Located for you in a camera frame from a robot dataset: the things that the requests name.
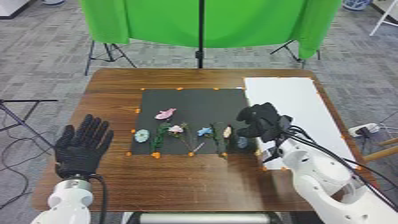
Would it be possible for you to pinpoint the pale grey bar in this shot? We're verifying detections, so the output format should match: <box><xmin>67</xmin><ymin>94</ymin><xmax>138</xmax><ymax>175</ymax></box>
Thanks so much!
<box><xmin>122</xmin><ymin>211</ymin><xmax>281</xmax><ymax>224</ymax></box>

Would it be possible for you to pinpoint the black cable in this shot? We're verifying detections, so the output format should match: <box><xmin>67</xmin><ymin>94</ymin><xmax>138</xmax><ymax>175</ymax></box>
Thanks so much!
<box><xmin>282</xmin><ymin>125</ymin><xmax>398</xmax><ymax>212</ymax></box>
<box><xmin>87</xmin><ymin>173</ymin><xmax>110</xmax><ymax>224</ymax></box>

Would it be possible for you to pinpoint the black folding stand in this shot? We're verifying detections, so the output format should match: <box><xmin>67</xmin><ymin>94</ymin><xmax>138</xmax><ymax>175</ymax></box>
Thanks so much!
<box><xmin>0</xmin><ymin>98</ymin><xmax>60</xmax><ymax>148</ymax></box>

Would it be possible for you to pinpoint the black tripod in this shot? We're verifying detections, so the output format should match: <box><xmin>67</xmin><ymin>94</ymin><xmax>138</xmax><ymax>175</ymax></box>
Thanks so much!
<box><xmin>268</xmin><ymin>39</ymin><xmax>323</xmax><ymax>70</ymax></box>
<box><xmin>82</xmin><ymin>39</ymin><xmax>138</xmax><ymax>77</ymax></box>

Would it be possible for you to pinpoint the wooden chair leg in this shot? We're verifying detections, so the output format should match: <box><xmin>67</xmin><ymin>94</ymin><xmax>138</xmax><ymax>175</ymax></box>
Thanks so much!
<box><xmin>360</xmin><ymin>137</ymin><xmax>398</xmax><ymax>163</ymax></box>

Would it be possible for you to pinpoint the black stand pole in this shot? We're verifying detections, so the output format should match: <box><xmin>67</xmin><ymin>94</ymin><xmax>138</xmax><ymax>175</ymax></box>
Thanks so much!
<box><xmin>195</xmin><ymin>0</ymin><xmax>206</xmax><ymax>70</ymax></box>

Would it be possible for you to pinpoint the pale blue flower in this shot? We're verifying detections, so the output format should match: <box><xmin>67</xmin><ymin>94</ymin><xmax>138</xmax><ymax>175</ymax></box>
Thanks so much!
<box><xmin>133</xmin><ymin>129</ymin><xmax>153</xmax><ymax>144</ymax></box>

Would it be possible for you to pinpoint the dark mat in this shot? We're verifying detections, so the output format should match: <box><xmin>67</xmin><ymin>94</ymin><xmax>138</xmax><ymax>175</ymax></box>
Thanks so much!
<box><xmin>128</xmin><ymin>87</ymin><xmax>261</xmax><ymax>157</ymax></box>

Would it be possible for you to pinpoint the white power strip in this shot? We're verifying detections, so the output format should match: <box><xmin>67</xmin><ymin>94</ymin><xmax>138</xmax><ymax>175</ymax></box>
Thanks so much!
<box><xmin>346</xmin><ymin>122</ymin><xmax>382</xmax><ymax>138</ymax></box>

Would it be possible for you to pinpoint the blue white vase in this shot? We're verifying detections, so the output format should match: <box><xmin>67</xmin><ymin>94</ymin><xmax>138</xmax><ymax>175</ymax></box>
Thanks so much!
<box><xmin>341</xmin><ymin>0</ymin><xmax>375</xmax><ymax>12</ymax></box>

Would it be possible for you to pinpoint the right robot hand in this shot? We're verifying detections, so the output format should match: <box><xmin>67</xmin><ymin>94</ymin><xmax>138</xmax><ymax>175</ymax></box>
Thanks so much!
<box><xmin>234</xmin><ymin>102</ymin><xmax>295</xmax><ymax>143</ymax></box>

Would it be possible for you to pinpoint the small pink white flower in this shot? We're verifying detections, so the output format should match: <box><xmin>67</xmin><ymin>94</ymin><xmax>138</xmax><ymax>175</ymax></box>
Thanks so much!
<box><xmin>167</xmin><ymin>123</ymin><xmax>197</xmax><ymax>153</ymax></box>

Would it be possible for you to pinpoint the green sprig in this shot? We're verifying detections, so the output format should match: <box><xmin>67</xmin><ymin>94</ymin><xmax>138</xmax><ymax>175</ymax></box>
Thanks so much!
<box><xmin>149</xmin><ymin>122</ymin><xmax>172</xmax><ymax>153</ymax></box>
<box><xmin>209</xmin><ymin>122</ymin><xmax>229</xmax><ymax>156</ymax></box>

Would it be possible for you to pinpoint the white stand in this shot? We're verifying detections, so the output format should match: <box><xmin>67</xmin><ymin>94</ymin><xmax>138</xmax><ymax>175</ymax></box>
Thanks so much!
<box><xmin>368</xmin><ymin>0</ymin><xmax>398</xmax><ymax>37</ymax></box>

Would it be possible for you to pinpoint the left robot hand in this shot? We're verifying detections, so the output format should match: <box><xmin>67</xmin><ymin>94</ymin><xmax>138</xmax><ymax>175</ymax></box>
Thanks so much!
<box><xmin>53</xmin><ymin>114</ymin><xmax>115</xmax><ymax>180</ymax></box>

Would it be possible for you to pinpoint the white sheet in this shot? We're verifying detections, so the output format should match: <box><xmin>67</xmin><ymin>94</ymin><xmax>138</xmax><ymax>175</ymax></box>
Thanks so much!
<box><xmin>241</xmin><ymin>76</ymin><xmax>362</xmax><ymax>173</ymax></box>

